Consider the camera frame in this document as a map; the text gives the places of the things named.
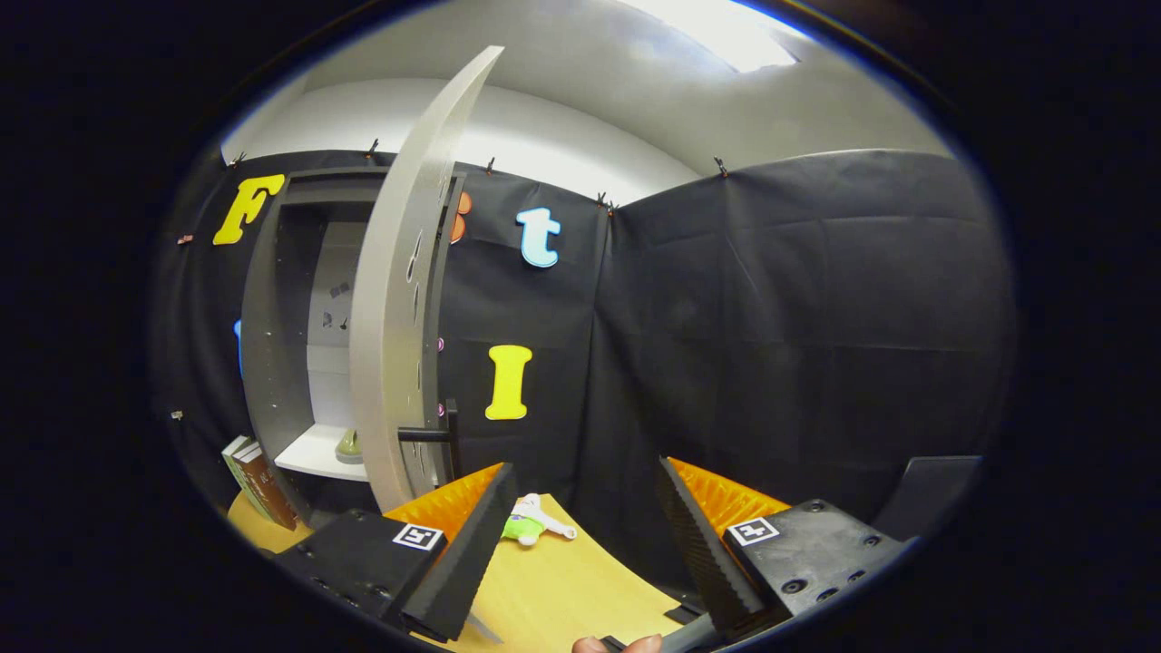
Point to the dark grey cabinet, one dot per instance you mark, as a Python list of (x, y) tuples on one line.
[(290, 299)]

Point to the black backdrop cloth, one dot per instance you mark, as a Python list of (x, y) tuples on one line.
[(771, 345)]

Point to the green and pink plush toy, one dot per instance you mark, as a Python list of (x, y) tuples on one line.
[(521, 528)]

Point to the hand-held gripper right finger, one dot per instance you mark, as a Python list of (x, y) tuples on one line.
[(703, 562)]

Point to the pale green cup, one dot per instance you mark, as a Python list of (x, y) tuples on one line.
[(348, 446)]

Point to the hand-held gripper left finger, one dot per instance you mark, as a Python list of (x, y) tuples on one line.
[(467, 562)]

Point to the long ceiling light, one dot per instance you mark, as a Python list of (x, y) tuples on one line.
[(726, 32)]

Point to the beige cabinet door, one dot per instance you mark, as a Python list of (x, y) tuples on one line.
[(385, 317)]

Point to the brown book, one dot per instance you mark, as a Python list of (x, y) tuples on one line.
[(268, 494)]

